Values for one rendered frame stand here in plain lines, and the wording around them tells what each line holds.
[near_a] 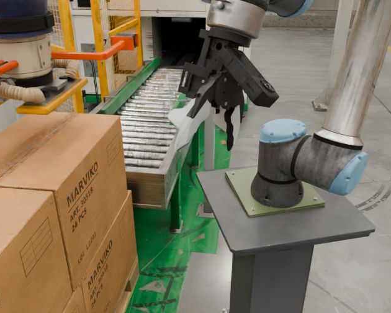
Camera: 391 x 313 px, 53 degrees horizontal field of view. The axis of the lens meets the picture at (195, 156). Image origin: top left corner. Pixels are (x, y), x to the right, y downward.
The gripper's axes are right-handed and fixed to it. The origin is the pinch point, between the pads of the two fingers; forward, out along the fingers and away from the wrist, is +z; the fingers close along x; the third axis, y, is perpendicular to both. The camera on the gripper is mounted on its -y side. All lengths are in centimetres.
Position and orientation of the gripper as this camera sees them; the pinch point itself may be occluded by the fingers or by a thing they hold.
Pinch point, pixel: (207, 153)
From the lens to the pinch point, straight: 67.0
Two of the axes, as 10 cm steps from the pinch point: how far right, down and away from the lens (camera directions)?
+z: -2.6, 9.4, 2.2
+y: -7.3, -3.4, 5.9
